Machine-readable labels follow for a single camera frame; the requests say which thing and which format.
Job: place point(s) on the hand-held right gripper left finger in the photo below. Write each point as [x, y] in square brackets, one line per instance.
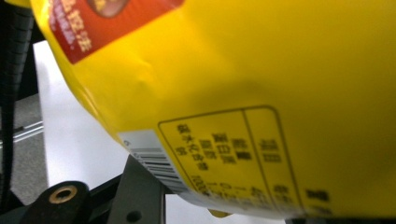
[137, 193]

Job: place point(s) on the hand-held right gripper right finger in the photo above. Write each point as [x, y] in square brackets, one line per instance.
[311, 221]

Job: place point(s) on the yellow spouted sauce pouch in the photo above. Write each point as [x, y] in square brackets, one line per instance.
[249, 62]

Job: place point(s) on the metal rail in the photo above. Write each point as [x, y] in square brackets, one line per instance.
[28, 132]

